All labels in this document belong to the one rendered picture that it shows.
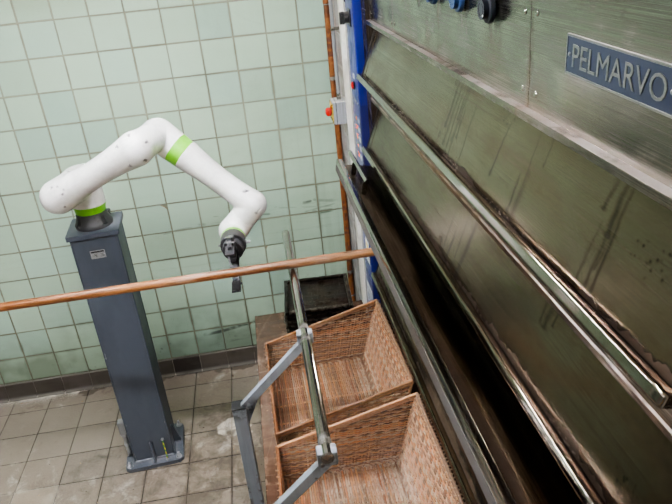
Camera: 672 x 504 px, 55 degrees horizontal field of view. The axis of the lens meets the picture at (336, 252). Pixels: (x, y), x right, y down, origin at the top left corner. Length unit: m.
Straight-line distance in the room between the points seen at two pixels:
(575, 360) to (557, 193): 0.25
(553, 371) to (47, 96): 2.73
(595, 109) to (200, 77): 2.52
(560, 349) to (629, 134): 0.40
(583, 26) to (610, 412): 0.51
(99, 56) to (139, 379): 1.47
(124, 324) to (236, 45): 1.36
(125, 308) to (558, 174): 2.18
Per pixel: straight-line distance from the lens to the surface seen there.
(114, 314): 2.90
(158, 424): 3.23
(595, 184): 0.93
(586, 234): 0.92
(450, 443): 1.81
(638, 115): 0.82
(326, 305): 2.74
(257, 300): 3.64
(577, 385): 1.05
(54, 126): 3.38
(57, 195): 2.57
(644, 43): 0.81
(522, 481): 1.09
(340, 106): 2.93
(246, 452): 2.09
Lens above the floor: 2.18
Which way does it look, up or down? 26 degrees down
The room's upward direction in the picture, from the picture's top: 6 degrees counter-clockwise
